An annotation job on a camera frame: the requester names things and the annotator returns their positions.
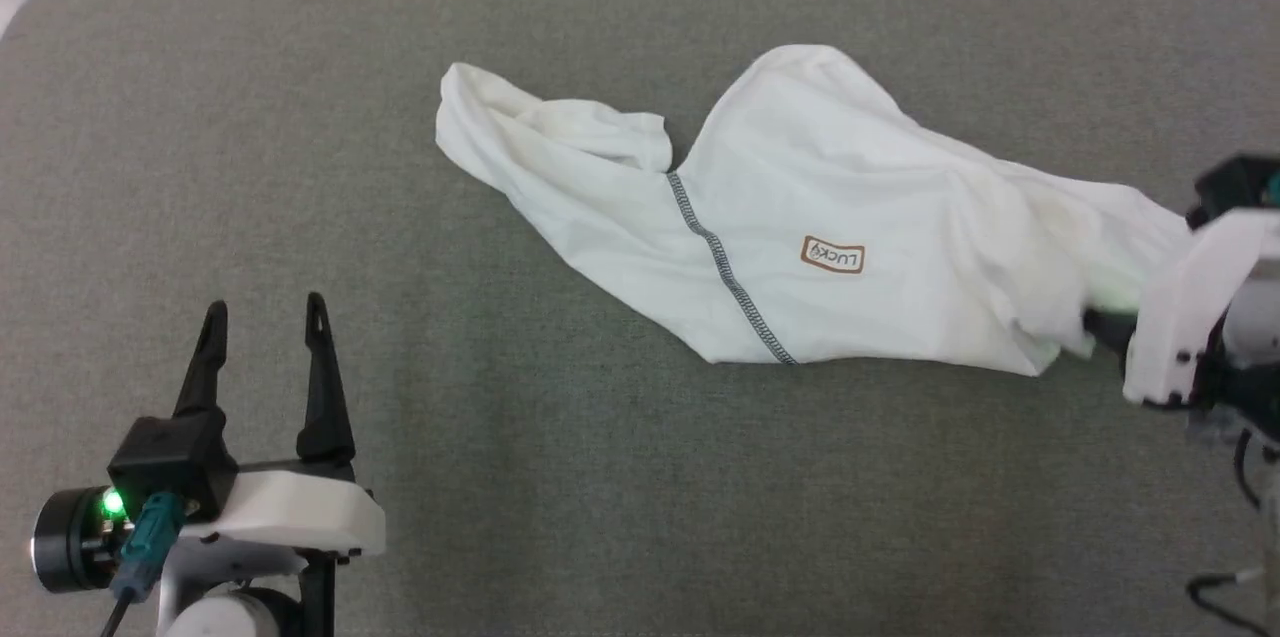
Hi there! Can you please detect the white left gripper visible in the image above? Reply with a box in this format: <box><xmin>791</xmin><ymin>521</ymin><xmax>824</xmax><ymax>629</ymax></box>
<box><xmin>175</xmin><ymin>292</ymin><xmax>386</xmax><ymax>558</ymax></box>

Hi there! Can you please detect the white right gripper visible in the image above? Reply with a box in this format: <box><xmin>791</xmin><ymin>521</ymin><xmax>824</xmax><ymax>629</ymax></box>
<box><xmin>1083</xmin><ymin>209</ymin><xmax>1280</xmax><ymax>408</ymax></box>

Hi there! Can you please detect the white long-sleeve shirt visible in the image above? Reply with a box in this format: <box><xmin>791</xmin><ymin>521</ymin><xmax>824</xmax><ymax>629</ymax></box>
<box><xmin>435</xmin><ymin>44</ymin><xmax>1196</xmax><ymax>378</ymax></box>

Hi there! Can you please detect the grey fabric sofa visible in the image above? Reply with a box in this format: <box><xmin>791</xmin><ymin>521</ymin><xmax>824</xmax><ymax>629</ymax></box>
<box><xmin>0</xmin><ymin>0</ymin><xmax>1280</xmax><ymax>637</ymax></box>

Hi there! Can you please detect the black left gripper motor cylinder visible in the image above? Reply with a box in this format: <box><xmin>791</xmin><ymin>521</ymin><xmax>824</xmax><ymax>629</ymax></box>
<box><xmin>30</xmin><ymin>485</ymin><xmax>126</xmax><ymax>593</ymax></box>

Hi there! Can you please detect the black left cable teal plug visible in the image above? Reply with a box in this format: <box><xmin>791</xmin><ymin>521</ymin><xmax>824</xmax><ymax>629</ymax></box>
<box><xmin>98</xmin><ymin>492</ymin><xmax>186</xmax><ymax>637</ymax></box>

